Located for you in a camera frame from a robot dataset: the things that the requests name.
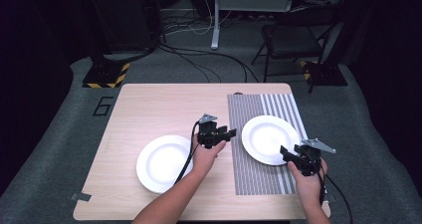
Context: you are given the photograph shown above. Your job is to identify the black floor cables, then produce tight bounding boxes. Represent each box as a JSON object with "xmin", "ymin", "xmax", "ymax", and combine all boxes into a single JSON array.
[{"xmin": 154, "ymin": 42, "xmax": 261, "ymax": 84}]

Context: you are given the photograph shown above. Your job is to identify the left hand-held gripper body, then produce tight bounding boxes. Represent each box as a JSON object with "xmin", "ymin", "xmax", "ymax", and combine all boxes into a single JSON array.
[{"xmin": 197, "ymin": 112, "xmax": 230, "ymax": 149}]

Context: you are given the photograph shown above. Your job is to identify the black folding chair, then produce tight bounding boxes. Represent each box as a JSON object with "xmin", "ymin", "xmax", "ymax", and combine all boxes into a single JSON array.
[{"xmin": 251, "ymin": 8, "xmax": 336, "ymax": 84}]

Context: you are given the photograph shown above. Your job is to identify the black stand with striped base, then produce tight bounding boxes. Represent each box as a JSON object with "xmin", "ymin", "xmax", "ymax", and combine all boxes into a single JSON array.
[
  {"xmin": 300, "ymin": 18, "xmax": 349, "ymax": 95},
  {"xmin": 82, "ymin": 0, "xmax": 131, "ymax": 89}
]

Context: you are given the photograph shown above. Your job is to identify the white floor cables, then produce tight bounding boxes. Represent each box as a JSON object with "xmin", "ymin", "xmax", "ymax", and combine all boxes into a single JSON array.
[{"xmin": 161, "ymin": 0, "xmax": 234, "ymax": 37}]

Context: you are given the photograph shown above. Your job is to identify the white metal stand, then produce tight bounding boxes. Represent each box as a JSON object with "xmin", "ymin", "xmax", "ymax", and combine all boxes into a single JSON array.
[{"xmin": 210, "ymin": 0, "xmax": 297, "ymax": 51}]

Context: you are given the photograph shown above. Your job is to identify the hand-held gripper cable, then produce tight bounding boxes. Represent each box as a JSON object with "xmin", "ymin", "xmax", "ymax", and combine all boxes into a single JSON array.
[
  {"xmin": 316, "ymin": 157, "xmax": 354, "ymax": 224},
  {"xmin": 174, "ymin": 121, "xmax": 200, "ymax": 185}
]

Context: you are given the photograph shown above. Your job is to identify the person's right hand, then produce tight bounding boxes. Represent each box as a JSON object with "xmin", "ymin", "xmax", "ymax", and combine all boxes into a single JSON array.
[{"xmin": 287, "ymin": 158, "xmax": 328, "ymax": 208}]

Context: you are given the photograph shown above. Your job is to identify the right hand-held gripper cable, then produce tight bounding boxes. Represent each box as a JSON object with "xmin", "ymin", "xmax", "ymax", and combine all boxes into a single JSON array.
[{"xmin": 316, "ymin": 157, "xmax": 354, "ymax": 224}]

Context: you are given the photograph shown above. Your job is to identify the left hand-held gripper cable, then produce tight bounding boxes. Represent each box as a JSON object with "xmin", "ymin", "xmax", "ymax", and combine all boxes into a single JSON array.
[{"xmin": 174, "ymin": 121, "xmax": 200, "ymax": 185}]

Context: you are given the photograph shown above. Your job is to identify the person's left hand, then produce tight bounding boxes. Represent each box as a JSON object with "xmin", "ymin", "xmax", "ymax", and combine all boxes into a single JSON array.
[{"xmin": 192, "ymin": 133, "xmax": 227, "ymax": 182}]

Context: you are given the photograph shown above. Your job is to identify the white plate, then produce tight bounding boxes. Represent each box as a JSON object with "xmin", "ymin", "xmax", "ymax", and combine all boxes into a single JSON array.
[
  {"xmin": 135, "ymin": 134, "xmax": 195, "ymax": 195},
  {"xmin": 241, "ymin": 114, "xmax": 302, "ymax": 167}
]

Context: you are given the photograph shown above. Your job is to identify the dark curtain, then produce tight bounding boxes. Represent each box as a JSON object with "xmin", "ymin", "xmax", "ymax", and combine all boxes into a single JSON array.
[
  {"xmin": 344, "ymin": 0, "xmax": 422, "ymax": 188},
  {"xmin": 0, "ymin": 0, "xmax": 75, "ymax": 196}
]

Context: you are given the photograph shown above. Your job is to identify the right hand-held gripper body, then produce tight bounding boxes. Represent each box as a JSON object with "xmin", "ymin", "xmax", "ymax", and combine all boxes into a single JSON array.
[{"xmin": 294, "ymin": 137, "xmax": 336, "ymax": 177}]

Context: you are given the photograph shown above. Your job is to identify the dark cabinet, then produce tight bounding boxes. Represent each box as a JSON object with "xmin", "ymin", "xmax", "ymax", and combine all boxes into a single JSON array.
[{"xmin": 99, "ymin": 0, "xmax": 161, "ymax": 55}]

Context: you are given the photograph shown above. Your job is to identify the grey striped placemat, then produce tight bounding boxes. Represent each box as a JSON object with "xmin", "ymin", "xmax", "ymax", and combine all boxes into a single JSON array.
[{"xmin": 227, "ymin": 93, "xmax": 309, "ymax": 196}]

